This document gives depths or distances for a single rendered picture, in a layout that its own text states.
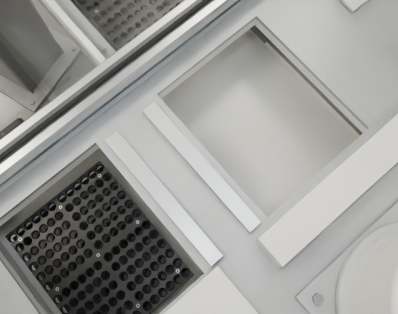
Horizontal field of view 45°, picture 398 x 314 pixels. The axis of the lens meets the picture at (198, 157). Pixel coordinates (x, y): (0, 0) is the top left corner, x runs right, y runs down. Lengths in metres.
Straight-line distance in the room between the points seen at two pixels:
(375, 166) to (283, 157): 0.19
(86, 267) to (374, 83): 0.50
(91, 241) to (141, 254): 0.08
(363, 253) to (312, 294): 0.09
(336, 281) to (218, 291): 0.15
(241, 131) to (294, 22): 0.20
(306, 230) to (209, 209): 0.13
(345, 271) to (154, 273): 0.26
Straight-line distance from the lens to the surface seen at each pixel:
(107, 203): 0.73
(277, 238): 0.63
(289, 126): 0.83
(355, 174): 0.67
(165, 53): 0.70
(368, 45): 0.79
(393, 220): 0.70
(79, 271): 0.73
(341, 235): 0.69
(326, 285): 0.67
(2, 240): 0.84
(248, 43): 0.88
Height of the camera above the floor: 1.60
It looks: 75 degrees down
